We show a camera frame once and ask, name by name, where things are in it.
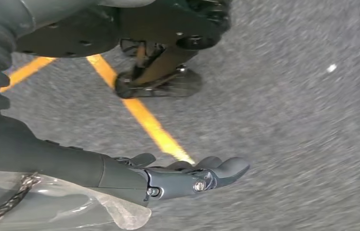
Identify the black round perforated plate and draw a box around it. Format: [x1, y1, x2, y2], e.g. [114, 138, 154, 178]
[14, 6, 122, 59]

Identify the black braided cable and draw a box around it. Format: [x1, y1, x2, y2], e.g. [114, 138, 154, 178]
[0, 173, 42, 231]

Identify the clear plastic cover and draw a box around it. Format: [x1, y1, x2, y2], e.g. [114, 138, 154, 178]
[0, 171, 152, 231]

